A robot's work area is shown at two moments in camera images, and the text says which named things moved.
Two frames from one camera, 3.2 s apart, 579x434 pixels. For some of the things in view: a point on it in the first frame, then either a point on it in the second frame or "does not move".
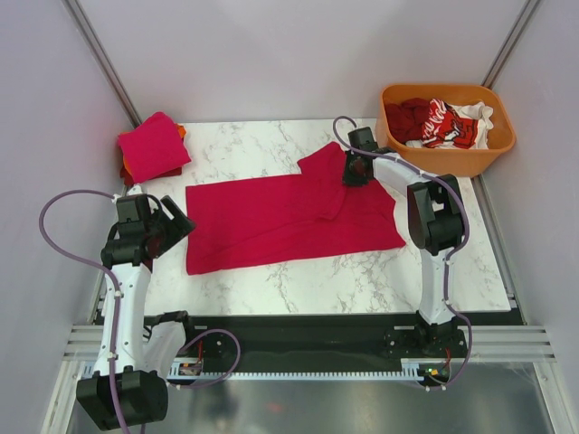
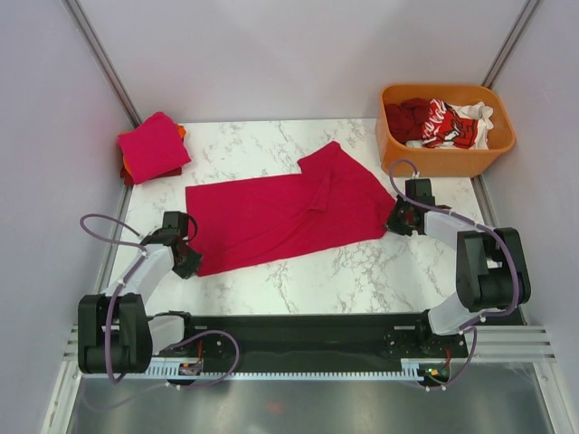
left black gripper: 178,228 to 188,271
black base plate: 317,341 does not move
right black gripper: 347,178 to 392,222
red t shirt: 288,218 does not move
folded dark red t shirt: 128,181 does not move
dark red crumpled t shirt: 407,117 does not move
